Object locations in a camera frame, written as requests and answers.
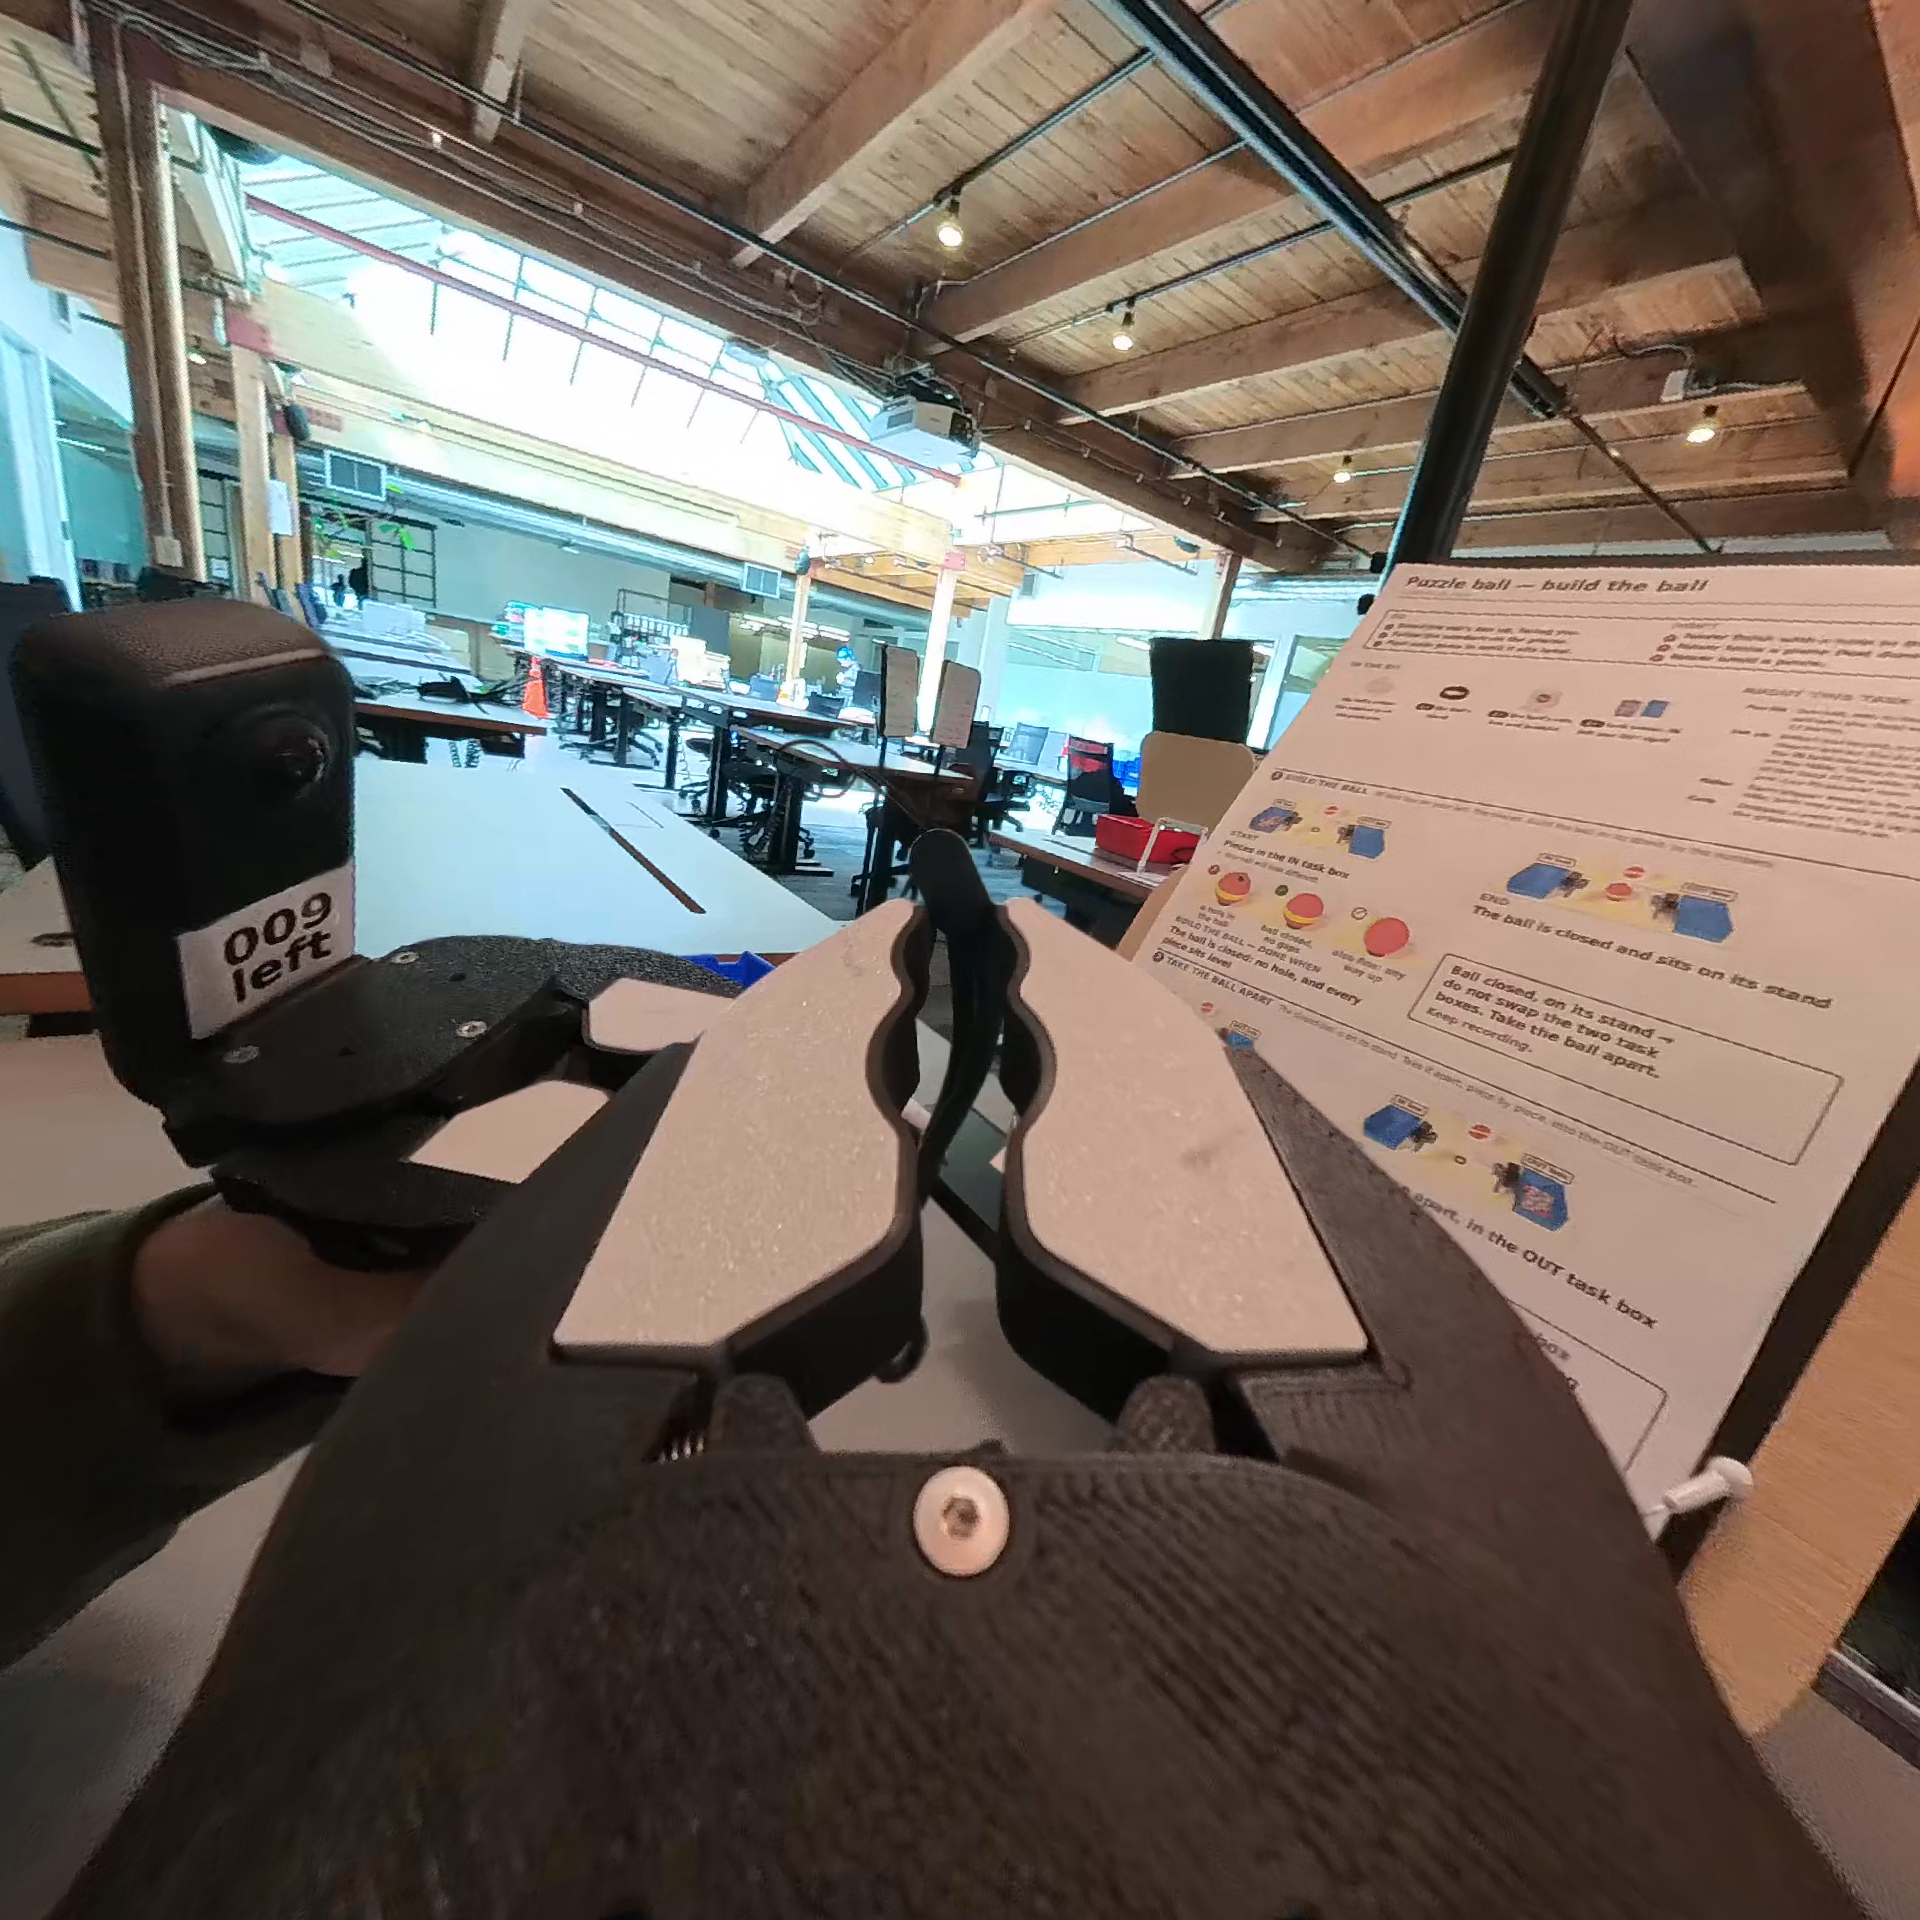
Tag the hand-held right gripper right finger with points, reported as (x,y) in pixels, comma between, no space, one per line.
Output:
(1170,1170)

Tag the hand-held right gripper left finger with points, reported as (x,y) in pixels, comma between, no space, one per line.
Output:
(750,1155)

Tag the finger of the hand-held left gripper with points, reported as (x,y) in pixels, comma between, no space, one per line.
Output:
(661,1013)
(493,1140)

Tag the person's left hand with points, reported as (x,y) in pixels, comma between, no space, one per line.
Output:
(269,1306)

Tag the blue plastic box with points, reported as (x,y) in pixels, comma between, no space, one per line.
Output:
(756,960)

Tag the red plastic bin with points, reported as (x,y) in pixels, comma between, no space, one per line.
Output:
(1124,836)

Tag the orange traffic cone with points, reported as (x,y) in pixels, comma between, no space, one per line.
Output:
(534,682)

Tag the beige chair back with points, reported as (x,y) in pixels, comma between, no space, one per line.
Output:
(1194,773)

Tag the computer monitor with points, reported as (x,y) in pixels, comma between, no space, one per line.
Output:
(955,705)
(896,691)

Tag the white printed instruction sheet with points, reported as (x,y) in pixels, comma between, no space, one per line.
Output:
(1576,931)

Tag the black cylindrical bin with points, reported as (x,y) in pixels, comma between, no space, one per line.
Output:
(1200,691)

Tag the white plastic peg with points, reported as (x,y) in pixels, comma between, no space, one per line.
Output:
(1694,1483)

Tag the white ceiling projector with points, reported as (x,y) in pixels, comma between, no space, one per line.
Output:
(922,427)

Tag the wooden easel board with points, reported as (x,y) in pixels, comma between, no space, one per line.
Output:
(1800,1470)

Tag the black stand pole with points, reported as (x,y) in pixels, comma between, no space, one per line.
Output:
(1499,300)

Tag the black ceiling rail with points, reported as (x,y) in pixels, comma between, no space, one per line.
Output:
(1318,165)

